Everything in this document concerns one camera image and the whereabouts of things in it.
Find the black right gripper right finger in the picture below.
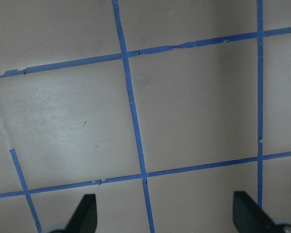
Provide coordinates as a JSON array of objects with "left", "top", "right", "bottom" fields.
[{"left": 233, "top": 191, "right": 278, "bottom": 233}]

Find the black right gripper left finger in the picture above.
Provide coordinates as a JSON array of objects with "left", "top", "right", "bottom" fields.
[{"left": 64, "top": 194, "right": 97, "bottom": 233}]

